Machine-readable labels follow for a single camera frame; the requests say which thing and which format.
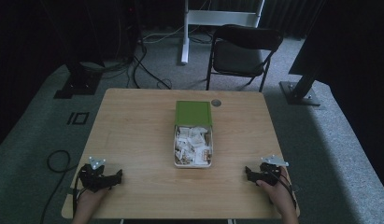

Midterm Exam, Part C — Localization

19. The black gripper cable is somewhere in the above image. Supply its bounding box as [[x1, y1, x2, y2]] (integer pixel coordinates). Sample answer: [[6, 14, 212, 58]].
[[270, 170, 298, 210], [39, 149, 80, 224]]

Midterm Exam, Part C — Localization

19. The green box lid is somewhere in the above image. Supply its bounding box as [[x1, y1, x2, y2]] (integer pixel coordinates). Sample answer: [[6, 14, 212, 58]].
[[174, 100, 214, 128]]

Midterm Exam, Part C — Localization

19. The black slanted stand with base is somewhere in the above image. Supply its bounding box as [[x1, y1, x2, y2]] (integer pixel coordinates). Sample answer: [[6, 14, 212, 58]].
[[278, 52, 324, 107]]

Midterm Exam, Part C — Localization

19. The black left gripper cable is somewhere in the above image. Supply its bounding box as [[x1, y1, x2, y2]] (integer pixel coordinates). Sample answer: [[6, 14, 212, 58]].
[[39, 149, 80, 224]]

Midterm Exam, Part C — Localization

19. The black floor cable bundle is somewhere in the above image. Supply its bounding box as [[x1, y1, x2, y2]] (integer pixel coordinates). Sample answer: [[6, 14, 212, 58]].
[[80, 31, 212, 91]]

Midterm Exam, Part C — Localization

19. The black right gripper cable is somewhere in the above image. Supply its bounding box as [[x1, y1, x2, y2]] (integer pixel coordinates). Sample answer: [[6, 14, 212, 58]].
[[270, 170, 298, 210]]

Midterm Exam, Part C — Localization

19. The person's left hand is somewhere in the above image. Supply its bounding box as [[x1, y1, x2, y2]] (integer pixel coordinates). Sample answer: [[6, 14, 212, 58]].
[[75, 186, 110, 220]]

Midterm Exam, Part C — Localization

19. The pile of white packets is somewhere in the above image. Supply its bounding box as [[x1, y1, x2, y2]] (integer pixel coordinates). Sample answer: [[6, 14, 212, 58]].
[[175, 125, 212, 166]]

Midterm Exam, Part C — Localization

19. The white metal stand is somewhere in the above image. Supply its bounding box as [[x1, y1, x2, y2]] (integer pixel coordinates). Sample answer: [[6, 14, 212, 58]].
[[179, 0, 266, 66]]

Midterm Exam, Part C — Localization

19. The black stand with square base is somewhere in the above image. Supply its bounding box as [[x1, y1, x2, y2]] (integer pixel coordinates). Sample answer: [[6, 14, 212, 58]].
[[52, 59, 106, 100]]

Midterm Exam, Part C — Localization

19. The person's right hand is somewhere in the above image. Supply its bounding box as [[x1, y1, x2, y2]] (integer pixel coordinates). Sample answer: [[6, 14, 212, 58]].
[[256, 165, 298, 218]]

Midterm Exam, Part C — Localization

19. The white rectangular box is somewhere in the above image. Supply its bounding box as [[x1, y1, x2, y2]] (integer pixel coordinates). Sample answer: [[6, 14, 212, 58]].
[[173, 123, 215, 169]]

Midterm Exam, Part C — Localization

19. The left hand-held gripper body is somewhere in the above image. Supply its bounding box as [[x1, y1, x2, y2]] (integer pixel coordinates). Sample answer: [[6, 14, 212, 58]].
[[78, 156, 119, 193]]

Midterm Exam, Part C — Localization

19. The black folding chair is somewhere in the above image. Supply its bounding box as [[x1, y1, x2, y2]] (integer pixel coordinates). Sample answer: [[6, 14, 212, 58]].
[[206, 23, 284, 93]]

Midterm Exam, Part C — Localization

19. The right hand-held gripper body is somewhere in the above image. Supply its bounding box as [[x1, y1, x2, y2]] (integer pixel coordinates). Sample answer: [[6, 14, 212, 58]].
[[254, 154, 290, 187]]

